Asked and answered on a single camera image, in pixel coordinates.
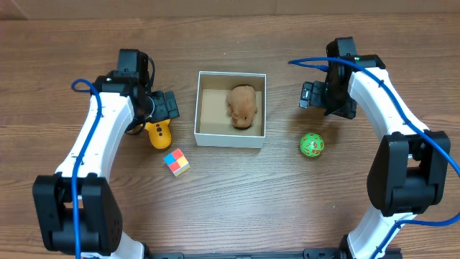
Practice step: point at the white cardboard box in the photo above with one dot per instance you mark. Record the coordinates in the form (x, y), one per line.
(213, 126)

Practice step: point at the brown plush animal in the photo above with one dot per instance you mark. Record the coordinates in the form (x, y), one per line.
(241, 106)

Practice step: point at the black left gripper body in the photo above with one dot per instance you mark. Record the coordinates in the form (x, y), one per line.
(167, 106)

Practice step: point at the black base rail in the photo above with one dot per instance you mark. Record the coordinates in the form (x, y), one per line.
(313, 253)

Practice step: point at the multicoloured cube puzzle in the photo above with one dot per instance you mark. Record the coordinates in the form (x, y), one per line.
(177, 162)

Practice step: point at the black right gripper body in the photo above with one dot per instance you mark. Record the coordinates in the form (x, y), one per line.
(310, 95)

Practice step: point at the yellow plastic toy figure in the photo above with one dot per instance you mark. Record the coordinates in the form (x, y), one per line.
(159, 134)

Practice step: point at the green numbered ball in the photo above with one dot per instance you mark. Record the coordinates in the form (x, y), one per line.
(311, 145)

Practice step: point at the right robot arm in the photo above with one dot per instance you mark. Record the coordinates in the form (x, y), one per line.
(409, 170)

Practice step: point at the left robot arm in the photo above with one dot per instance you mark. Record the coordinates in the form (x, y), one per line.
(76, 209)

